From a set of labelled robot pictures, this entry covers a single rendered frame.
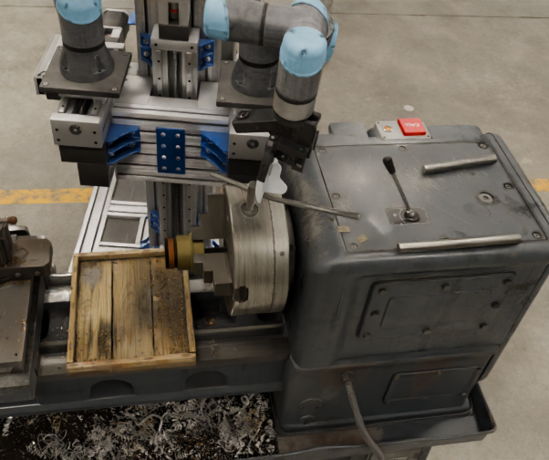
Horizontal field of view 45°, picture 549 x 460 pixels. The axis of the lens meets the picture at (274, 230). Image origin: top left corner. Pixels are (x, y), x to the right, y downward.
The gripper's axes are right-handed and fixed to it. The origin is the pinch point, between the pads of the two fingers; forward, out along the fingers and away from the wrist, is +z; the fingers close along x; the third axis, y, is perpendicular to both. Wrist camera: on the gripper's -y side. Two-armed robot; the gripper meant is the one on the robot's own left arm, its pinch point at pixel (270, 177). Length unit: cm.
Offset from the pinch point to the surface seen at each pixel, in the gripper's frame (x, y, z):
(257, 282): -11.4, 4.5, 21.3
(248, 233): -5.4, -1.1, 13.8
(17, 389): -49, -35, 42
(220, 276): -12.3, -4.1, 23.8
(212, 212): 0.7, -12.7, 20.3
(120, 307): -18, -28, 48
